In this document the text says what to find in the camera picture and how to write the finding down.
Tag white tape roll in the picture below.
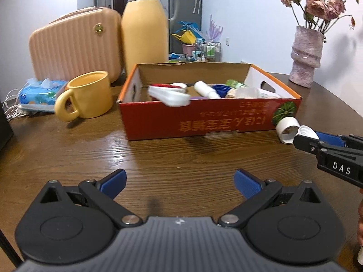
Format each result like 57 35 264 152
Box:
276 117 300 144

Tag white square plastic bottle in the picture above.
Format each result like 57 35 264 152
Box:
226 87 282 99

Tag green spray bottle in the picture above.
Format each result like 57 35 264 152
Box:
226 79 246 89

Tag blue bottle cap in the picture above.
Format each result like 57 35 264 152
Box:
212 84 231 98

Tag white spray bottle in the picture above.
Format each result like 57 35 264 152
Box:
194 81 221 100

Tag red white lint brush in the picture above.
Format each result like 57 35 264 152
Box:
148 84 191 107

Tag white round tape disc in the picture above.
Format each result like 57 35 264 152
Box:
297 125 319 140

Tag purple bottle cap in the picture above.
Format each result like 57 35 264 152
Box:
191 96 209 100

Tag person's left hand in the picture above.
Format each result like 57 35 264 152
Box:
357 199 363 265

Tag pink textured vase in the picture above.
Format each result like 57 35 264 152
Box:
289 26 325 88

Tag yellow mug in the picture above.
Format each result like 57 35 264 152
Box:
54 71 113 121

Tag red cardboard box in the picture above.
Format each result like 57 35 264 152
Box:
118 62 302 141

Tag black paper bag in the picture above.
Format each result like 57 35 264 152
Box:
0 107 14 151

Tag blue tissue pack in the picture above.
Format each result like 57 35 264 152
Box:
18 78 68 113

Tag dried pink roses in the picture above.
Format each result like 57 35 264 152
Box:
280 0 361 34

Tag peach ribbed suitcase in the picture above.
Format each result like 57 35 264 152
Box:
29 7 124 82

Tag yellow thermos jug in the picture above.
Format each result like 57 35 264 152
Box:
121 0 179 75

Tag grey refrigerator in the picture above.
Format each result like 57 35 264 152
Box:
169 0 202 53

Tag white cables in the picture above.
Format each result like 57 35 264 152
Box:
2 88 29 122

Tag wire storage cart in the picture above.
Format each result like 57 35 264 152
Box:
196 41 221 63

